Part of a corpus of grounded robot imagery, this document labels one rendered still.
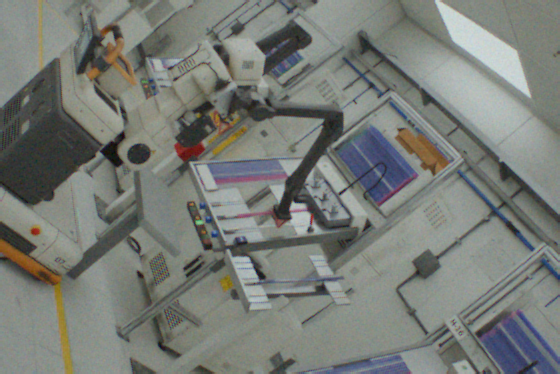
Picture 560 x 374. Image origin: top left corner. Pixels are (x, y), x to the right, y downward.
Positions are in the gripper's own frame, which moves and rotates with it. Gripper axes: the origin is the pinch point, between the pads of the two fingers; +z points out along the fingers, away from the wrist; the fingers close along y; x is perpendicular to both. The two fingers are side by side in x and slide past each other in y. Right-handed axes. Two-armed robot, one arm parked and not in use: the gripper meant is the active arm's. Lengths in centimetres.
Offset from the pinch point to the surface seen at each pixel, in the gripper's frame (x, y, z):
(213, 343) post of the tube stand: 40, -44, 33
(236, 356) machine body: 6, -12, 89
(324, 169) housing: -38, 34, -10
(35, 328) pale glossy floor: 120, -42, 17
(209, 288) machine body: 26, 3, 46
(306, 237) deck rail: -11.2, -10.1, -0.4
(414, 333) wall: -139, -2, 109
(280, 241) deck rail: 2.4, -10.2, 1.4
